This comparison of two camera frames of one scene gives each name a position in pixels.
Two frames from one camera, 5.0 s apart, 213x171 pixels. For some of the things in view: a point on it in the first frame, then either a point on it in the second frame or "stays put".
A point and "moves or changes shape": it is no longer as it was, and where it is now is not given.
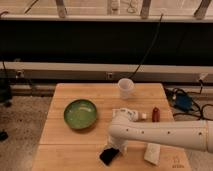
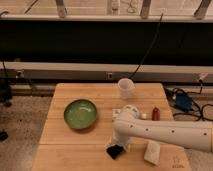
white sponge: x=152 y=153 stays put
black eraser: x=108 y=154 moves or changes shape
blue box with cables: x=183 y=101 stays put
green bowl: x=80 y=114 stays put
